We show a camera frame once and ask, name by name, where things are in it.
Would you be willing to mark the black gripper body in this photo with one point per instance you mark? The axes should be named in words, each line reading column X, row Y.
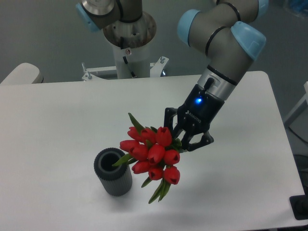
column 197, row 112

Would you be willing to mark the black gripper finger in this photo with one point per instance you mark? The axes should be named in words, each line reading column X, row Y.
column 193, row 142
column 174, row 120

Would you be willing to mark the red tulip bouquet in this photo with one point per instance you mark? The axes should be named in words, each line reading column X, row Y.
column 152, row 151

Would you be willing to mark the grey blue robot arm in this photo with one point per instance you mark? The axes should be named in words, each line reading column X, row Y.
column 223, row 35

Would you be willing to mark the dark grey ribbed vase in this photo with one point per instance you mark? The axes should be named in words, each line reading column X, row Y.
column 117, row 181

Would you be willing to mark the black box at table corner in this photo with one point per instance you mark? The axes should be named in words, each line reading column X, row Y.
column 299, row 204

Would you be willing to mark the white chair armrest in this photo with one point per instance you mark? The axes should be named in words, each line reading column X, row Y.
column 24, row 73

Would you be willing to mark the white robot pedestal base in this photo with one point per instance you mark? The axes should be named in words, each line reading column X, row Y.
column 131, row 51

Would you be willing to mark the white furniture frame right edge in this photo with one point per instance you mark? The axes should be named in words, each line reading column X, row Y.
column 298, row 109

